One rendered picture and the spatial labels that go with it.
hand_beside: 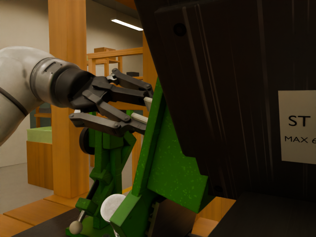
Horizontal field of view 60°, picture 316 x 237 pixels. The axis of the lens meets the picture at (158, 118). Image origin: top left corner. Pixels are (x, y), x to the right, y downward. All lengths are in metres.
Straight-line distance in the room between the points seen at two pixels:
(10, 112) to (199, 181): 0.39
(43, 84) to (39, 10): 8.56
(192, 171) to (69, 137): 0.71
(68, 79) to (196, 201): 0.31
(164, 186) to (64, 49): 0.73
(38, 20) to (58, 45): 7.98
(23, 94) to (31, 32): 8.21
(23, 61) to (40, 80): 0.06
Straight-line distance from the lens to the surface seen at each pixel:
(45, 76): 0.54
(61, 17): 1.01
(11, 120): 0.58
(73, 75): 0.51
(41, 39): 8.91
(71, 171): 0.99
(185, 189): 0.32
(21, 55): 0.61
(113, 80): 0.51
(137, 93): 0.46
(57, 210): 0.94
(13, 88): 0.58
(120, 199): 0.37
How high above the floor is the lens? 1.22
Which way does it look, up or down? 4 degrees down
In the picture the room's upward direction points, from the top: straight up
